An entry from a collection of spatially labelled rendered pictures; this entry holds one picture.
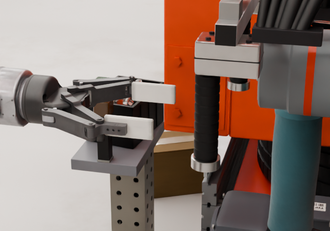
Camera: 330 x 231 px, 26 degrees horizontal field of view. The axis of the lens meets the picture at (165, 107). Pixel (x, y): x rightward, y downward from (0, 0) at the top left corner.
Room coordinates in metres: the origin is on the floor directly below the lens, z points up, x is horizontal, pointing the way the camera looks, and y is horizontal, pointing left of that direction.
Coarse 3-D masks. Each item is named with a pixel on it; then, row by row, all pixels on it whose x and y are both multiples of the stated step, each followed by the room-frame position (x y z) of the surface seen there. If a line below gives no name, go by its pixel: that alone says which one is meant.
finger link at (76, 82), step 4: (76, 80) 1.07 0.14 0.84; (80, 80) 1.07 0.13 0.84; (84, 80) 1.07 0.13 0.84; (88, 80) 1.07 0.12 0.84; (92, 80) 1.07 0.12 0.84; (96, 80) 1.07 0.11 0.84; (100, 80) 1.07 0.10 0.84; (104, 80) 1.07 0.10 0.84; (108, 80) 1.07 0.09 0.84; (112, 80) 1.07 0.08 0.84; (116, 80) 1.07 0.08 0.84; (120, 80) 1.07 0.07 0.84; (124, 80) 1.07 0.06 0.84; (128, 80) 1.07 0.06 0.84; (76, 84) 1.06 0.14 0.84; (84, 84) 1.06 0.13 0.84; (88, 84) 1.06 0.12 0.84; (92, 84) 1.06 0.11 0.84; (96, 84) 1.06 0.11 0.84; (100, 84) 1.06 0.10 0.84; (104, 84) 1.07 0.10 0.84
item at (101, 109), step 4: (96, 104) 1.56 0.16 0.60; (100, 104) 1.56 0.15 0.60; (104, 104) 1.55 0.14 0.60; (108, 104) 1.55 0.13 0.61; (112, 104) 1.58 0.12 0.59; (96, 108) 1.56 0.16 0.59; (100, 108) 1.56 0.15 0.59; (104, 108) 1.55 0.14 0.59; (108, 108) 1.55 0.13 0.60; (112, 108) 1.58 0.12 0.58; (96, 112) 1.56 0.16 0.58; (100, 112) 1.56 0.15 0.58; (104, 112) 1.55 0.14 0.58; (108, 112) 1.55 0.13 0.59; (112, 112) 1.58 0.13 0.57
